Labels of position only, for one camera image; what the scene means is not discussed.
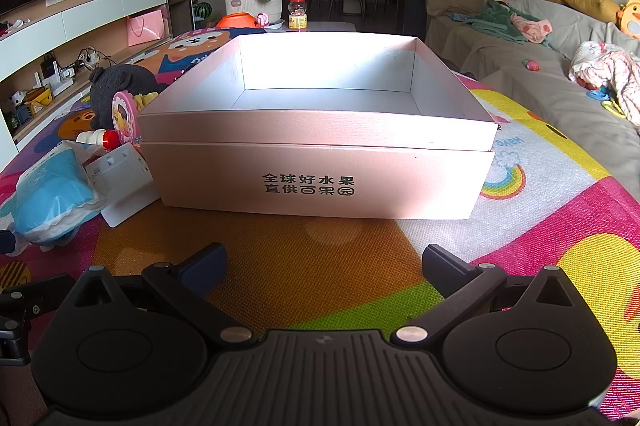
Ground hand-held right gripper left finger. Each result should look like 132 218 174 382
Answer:
60 242 256 347

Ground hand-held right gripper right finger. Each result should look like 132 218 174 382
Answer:
392 243 583 347

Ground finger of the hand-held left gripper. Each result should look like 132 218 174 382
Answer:
0 274 76 367

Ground pink cardboard box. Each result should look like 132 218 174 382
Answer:
136 31 500 221

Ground blue tissue packet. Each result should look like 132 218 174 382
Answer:
11 141 108 247

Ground colourful cartoon play mat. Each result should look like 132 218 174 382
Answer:
0 31 640 417

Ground white power strip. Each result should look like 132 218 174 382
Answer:
82 141 157 228

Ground white bottle with red cap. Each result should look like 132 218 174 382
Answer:
76 129 121 152

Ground pink round cartoon toy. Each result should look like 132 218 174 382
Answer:
112 90 140 148

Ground yellow toy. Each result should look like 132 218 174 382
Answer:
131 90 162 113

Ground yellow toy truck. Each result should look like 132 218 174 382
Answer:
21 87 55 114

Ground dark grey plush toy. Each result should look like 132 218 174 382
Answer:
89 62 160 132

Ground grey covered sofa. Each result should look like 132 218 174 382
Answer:
424 0 640 194

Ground green cloth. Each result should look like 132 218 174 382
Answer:
457 0 526 44

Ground pink paper bag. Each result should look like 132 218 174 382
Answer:
126 10 168 48

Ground pink garment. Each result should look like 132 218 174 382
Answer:
511 12 553 44

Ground orange round toy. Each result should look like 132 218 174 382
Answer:
216 12 264 30

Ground white and pink baby clothes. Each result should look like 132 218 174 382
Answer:
569 40 640 127

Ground clear jar with red lid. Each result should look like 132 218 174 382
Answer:
288 0 309 30

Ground white wooden television cabinet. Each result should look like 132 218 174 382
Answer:
0 0 171 167

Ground yellow duck plush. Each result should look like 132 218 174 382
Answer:
616 0 640 39

